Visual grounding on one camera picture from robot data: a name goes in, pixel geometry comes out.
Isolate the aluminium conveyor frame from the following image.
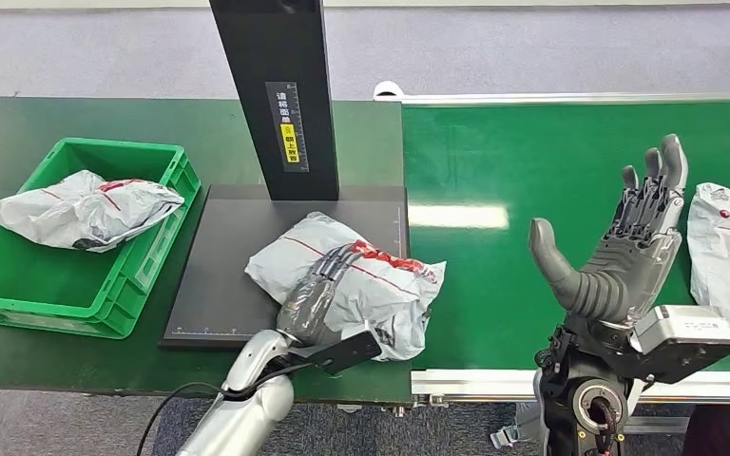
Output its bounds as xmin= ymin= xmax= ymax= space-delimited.
xmin=373 ymin=80 xmax=730 ymax=417

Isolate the white package red logo stripe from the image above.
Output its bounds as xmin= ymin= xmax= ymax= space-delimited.
xmin=243 ymin=211 xmax=448 ymax=363

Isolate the black yellow scale label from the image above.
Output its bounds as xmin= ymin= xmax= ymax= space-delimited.
xmin=264 ymin=80 xmax=312 ymax=174

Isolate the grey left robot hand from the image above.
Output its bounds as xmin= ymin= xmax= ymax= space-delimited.
xmin=275 ymin=243 xmax=366 ymax=348

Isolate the black inbound scanner machine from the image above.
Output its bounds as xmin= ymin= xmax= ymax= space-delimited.
xmin=160 ymin=0 xmax=412 ymax=352

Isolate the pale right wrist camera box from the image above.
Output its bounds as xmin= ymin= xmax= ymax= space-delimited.
xmin=616 ymin=305 xmax=730 ymax=386

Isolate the green plastic delivery bin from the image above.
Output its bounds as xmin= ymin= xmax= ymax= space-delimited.
xmin=0 ymin=137 xmax=203 ymax=341

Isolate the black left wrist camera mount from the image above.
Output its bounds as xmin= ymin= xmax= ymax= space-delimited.
xmin=289 ymin=332 xmax=383 ymax=377

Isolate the green conveyor belt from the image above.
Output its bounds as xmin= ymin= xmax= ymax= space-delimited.
xmin=401 ymin=100 xmax=730 ymax=372

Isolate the crumpled white package red print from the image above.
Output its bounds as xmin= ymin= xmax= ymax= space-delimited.
xmin=0 ymin=169 xmax=186 ymax=255

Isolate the black cable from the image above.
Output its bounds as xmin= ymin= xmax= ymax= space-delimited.
xmin=136 ymin=363 xmax=303 ymax=456

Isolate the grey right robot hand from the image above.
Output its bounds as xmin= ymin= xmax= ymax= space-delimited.
xmin=527 ymin=133 xmax=690 ymax=329

